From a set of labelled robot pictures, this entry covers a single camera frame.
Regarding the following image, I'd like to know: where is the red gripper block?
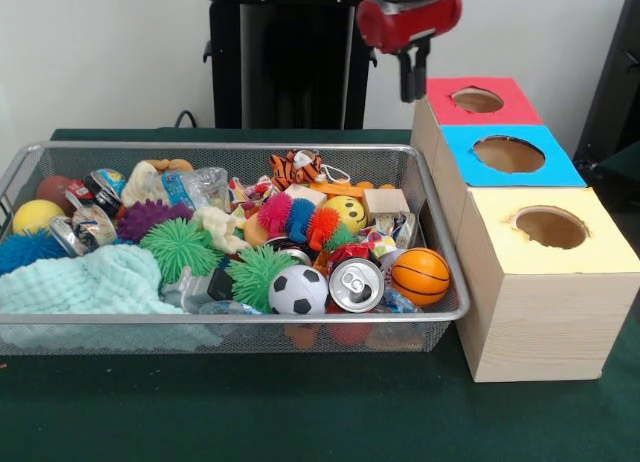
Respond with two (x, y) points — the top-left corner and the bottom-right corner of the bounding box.
(356, 0), (464, 103)

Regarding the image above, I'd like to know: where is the wooden box with three holes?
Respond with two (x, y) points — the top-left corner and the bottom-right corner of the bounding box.
(409, 75), (640, 383)

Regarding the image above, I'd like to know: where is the silver mesh bin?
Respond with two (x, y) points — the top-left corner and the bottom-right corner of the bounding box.
(0, 140), (471, 357)

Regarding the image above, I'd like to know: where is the orange tiger plush toy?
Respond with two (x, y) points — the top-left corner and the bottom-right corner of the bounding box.
(268, 149), (324, 192)

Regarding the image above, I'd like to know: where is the yellow smiley face ball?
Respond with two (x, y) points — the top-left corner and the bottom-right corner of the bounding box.
(323, 195), (369, 235)

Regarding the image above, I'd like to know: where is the orange basketball toy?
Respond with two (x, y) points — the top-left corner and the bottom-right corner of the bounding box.
(390, 247), (452, 307)

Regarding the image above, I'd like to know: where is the black flat panel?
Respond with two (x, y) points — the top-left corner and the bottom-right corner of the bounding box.
(573, 0), (640, 168)

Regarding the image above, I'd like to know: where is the silver soda can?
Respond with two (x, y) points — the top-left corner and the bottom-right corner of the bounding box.
(328, 257), (386, 314)

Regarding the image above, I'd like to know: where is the black and white soccer ball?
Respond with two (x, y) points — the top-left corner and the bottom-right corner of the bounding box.
(267, 265), (330, 316)

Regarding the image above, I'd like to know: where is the green spiky ball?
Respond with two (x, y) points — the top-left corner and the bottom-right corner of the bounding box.
(225, 245), (296, 313)
(138, 217), (224, 286)

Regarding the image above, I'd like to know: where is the mint green cloth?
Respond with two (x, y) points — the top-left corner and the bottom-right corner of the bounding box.
(0, 243), (184, 316)

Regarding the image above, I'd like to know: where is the plain yellow ball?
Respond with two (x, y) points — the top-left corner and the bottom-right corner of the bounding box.
(12, 199), (66, 236)

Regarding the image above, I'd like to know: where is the blue spiky ball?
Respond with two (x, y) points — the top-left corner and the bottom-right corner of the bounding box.
(0, 230), (69, 276)

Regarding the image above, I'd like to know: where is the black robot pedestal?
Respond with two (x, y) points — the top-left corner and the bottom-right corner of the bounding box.
(192, 0), (381, 130)

